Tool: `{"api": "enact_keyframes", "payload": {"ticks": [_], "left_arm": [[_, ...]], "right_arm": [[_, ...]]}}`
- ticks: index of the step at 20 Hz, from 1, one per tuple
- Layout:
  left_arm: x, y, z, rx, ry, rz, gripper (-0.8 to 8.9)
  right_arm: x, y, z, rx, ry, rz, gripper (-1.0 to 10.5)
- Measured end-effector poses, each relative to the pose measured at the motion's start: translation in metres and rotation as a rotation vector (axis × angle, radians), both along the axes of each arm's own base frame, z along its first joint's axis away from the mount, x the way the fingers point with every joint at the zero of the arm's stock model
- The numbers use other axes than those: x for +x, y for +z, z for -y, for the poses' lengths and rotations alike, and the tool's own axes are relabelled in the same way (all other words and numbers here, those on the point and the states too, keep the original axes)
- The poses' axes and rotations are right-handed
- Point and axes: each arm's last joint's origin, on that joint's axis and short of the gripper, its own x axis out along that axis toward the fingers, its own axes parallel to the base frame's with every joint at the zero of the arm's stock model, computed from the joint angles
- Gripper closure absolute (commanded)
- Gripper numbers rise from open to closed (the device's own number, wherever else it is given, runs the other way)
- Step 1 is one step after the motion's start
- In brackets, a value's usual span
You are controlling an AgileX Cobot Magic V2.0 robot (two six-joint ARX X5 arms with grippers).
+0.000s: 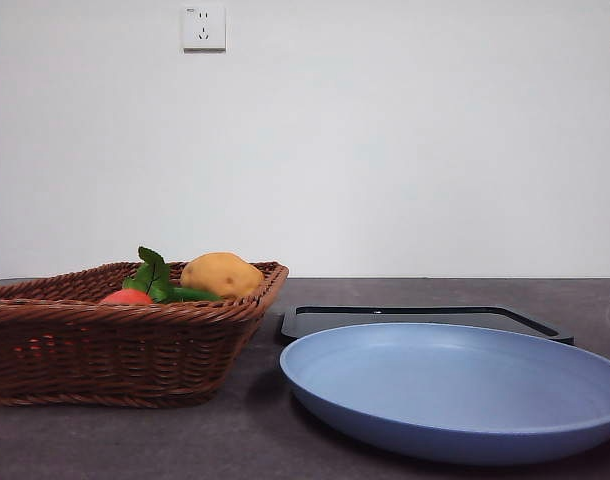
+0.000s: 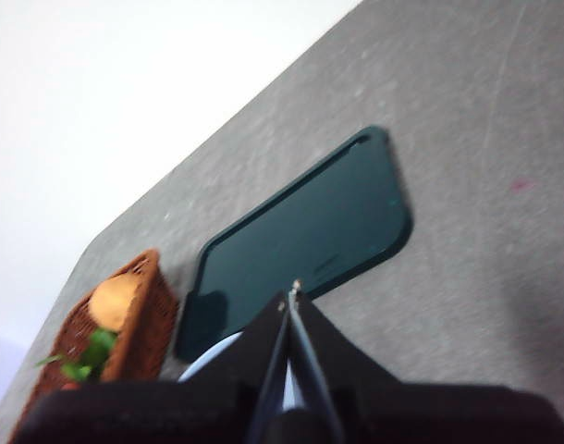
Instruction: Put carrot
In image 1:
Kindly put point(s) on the blue round plate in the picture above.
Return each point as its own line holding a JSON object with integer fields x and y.
{"x": 435, "y": 395}

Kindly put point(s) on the yellow-brown potato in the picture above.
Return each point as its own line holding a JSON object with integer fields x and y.
{"x": 220, "y": 275}

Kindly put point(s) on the brown woven wicker basket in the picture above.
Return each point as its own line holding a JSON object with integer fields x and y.
{"x": 110, "y": 350}

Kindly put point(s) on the white wall socket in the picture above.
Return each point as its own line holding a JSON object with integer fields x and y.
{"x": 204, "y": 30}

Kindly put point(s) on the green pepper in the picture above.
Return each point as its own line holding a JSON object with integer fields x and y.
{"x": 195, "y": 294}

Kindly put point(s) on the black flat tray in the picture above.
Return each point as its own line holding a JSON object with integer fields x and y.
{"x": 435, "y": 315}

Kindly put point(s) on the orange carrot with green leaves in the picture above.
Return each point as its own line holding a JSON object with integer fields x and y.
{"x": 130, "y": 297}

